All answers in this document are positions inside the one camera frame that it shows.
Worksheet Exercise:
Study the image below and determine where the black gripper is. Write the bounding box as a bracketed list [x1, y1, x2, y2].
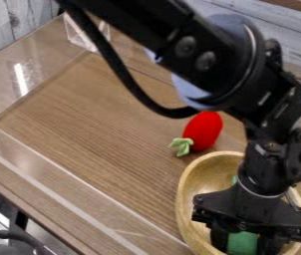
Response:
[191, 184, 301, 255]

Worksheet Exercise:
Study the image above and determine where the clear acrylic corner bracket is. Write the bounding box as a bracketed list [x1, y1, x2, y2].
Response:
[63, 14, 111, 53]

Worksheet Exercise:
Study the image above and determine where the green rectangular block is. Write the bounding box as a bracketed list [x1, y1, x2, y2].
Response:
[226, 174, 261, 255]

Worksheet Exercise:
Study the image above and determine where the clear acrylic tray wall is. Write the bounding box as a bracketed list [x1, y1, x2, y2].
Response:
[0, 12, 301, 255]

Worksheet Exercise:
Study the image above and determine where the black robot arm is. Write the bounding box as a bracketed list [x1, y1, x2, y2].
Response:
[56, 0, 301, 255]

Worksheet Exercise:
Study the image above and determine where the black cable lower left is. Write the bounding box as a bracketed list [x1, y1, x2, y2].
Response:
[0, 228, 44, 255]

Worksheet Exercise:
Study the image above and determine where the red plush strawberry toy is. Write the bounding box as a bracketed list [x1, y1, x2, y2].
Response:
[169, 112, 224, 157]

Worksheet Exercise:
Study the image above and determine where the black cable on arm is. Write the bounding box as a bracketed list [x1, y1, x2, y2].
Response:
[55, 0, 301, 213]

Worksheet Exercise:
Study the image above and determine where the brown wooden bowl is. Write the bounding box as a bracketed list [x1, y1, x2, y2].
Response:
[174, 150, 301, 255]

